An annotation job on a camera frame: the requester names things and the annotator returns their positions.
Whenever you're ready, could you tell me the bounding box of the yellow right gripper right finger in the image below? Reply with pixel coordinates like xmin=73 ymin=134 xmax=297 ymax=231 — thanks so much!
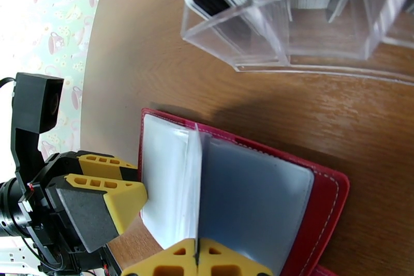
xmin=198 ymin=238 xmax=282 ymax=276

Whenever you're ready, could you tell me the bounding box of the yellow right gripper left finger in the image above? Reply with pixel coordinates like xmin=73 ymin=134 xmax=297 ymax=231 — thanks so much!
xmin=121 ymin=238 xmax=198 ymax=276

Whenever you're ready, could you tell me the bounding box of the clear acrylic card stand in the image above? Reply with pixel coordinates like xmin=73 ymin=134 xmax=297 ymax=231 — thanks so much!
xmin=181 ymin=0 xmax=414 ymax=86

